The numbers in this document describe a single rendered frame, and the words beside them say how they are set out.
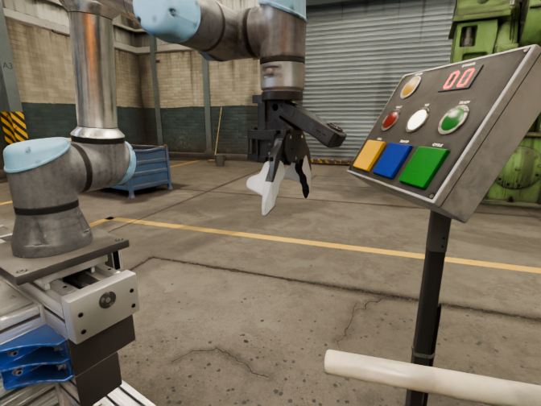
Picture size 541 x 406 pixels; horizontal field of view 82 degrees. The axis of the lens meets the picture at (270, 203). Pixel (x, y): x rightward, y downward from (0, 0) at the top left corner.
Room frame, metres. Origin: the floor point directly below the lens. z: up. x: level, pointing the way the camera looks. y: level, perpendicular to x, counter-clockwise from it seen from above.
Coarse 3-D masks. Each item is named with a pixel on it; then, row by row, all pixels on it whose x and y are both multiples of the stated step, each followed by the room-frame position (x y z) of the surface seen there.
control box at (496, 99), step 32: (448, 64) 0.69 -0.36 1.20; (480, 64) 0.60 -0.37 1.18; (512, 64) 0.53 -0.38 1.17; (416, 96) 0.73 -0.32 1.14; (448, 96) 0.63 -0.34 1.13; (480, 96) 0.55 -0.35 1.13; (512, 96) 0.51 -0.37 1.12; (384, 128) 0.77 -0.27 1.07; (416, 128) 0.65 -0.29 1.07; (480, 128) 0.50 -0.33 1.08; (512, 128) 0.51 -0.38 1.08; (448, 160) 0.52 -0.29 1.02; (480, 160) 0.50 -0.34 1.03; (416, 192) 0.54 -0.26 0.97; (448, 192) 0.49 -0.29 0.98; (480, 192) 0.50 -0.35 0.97
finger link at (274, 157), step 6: (276, 144) 0.52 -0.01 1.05; (282, 144) 0.52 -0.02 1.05; (270, 150) 0.52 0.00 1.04; (276, 150) 0.51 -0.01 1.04; (282, 150) 0.52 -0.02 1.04; (270, 156) 0.51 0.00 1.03; (276, 156) 0.50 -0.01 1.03; (282, 156) 0.52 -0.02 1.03; (270, 162) 0.50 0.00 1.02; (276, 162) 0.50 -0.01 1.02; (270, 168) 0.50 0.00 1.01; (276, 168) 0.50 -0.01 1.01; (270, 174) 0.50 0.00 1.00; (270, 180) 0.50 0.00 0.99
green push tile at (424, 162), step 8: (416, 152) 0.59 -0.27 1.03; (424, 152) 0.57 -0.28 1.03; (432, 152) 0.55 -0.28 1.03; (440, 152) 0.54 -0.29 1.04; (448, 152) 0.53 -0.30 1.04; (416, 160) 0.58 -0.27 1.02; (424, 160) 0.56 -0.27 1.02; (432, 160) 0.54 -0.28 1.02; (440, 160) 0.53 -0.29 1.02; (408, 168) 0.59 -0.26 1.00; (416, 168) 0.57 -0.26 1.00; (424, 168) 0.55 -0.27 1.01; (432, 168) 0.53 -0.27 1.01; (400, 176) 0.59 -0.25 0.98; (408, 176) 0.57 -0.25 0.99; (416, 176) 0.55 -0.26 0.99; (424, 176) 0.53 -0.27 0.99; (432, 176) 0.52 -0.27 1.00; (416, 184) 0.54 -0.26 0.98; (424, 184) 0.52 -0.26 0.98
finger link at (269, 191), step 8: (264, 168) 0.53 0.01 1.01; (280, 168) 0.51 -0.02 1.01; (256, 176) 0.53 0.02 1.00; (264, 176) 0.52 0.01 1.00; (280, 176) 0.51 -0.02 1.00; (248, 184) 0.53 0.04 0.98; (256, 184) 0.52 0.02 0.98; (264, 184) 0.50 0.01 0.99; (272, 184) 0.49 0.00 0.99; (256, 192) 0.51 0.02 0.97; (264, 192) 0.50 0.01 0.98; (272, 192) 0.49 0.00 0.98; (264, 200) 0.49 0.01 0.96; (272, 200) 0.49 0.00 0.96; (264, 208) 0.49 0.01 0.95; (272, 208) 0.50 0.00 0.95
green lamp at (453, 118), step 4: (460, 108) 0.57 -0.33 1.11; (452, 112) 0.58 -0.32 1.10; (456, 112) 0.57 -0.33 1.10; (460, 112) 0.56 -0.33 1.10; (464, 112) 0.56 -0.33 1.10; (448, 116) 0.58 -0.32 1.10; (452, 116) 0.57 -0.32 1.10; (456, 116) 0.56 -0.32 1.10; (460, 116) 0.56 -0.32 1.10; (444, 120) 0.59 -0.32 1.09; (448, 120) 0.58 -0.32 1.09; (452, 120) 0.57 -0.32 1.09; (456, 120) 0.56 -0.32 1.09; (460, 120) 0.55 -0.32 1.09; (444, 124) 0.58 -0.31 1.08; (448, 124) 0.57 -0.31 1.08; (452, 124) 0.56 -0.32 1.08; (456, 124) 0.55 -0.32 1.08; (444, 128) 0.57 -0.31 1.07; (448, 128) 0.56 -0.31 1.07
